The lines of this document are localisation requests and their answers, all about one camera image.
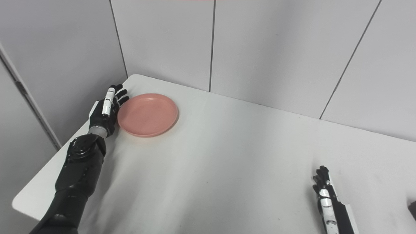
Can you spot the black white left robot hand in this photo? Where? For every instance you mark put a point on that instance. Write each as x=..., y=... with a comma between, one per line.
x=100, y=118

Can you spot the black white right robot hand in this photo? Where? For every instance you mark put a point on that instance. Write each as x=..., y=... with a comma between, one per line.
x=341, y=217

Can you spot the pink round plate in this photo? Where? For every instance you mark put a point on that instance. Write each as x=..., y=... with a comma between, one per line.
x=148, y=114

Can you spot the chocolate cake slice with fruit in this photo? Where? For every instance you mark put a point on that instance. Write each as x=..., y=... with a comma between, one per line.
x=412, y=210

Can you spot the grey partition hinge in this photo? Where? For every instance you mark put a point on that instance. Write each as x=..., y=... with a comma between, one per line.
x=21, y=87

